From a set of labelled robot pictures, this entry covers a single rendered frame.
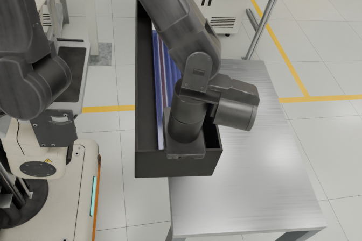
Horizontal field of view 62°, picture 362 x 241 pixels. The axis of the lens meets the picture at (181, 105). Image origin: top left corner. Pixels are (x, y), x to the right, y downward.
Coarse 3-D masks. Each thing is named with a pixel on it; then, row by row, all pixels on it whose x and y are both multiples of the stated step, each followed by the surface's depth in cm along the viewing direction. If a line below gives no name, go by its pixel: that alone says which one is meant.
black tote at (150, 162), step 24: (144, 24) 98; (144, 48) 90; (144, 72) 84; (144, 96) 79; (144, 120) 74; (144, 144) 70; (216, 144) 62; (144, 168) 62; (168, 168) 63; (192, 168) 64
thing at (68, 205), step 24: (96, 144) 155; (72, 168) 142; (96, 168) 151; (48, 192) 134; (72, 192) 135; (96, 192) 154; (24, 216) 127; (48, 216) 127; (72, 216) 129; (0, 240) 119; (24, 240) 120; (48, 240) 122; (72, 240) 123
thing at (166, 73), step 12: (156, 36) 90; (156, 48) 86; (156, 60) 83; (168, 60) 84; (156, 72) 80; (168, 72) 81; (180, 72) 81; (156, 84) 77; (168, 84) 78; (156, 96) 75; (168, 96) 75; (156, 108) 73; (156, 120) 72; (156, 132) 72
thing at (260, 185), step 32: (224, 64) 126; (256, 64) 129; (224, 128) 105; (256, 128) 107; (288, 128) 109; (224, 160) 96; (256, 160) 98; (288, 160) 100; (192, 192) 88; (224, 192) 90; (256, 192) 91; (288, 192) 93; (192, 224) 82; (224, 224) 83; (256, 224) 85; (288, 224) 86; (320, 224) 88
